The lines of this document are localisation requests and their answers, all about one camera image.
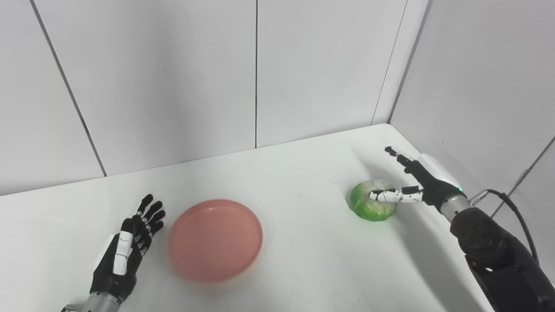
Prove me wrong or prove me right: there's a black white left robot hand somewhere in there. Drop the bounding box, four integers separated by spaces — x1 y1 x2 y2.
90 194 167 304

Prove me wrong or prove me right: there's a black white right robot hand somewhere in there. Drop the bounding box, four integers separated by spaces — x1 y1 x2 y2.
369 146 467 213

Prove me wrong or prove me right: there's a green white cabbage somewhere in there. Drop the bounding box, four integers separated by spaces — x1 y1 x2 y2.
350 179 398 222

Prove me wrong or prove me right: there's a pink round plate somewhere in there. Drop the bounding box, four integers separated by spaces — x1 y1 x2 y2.
168 199 264 283

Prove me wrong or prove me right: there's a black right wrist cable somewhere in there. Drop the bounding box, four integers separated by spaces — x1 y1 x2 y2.
470 189 539 265

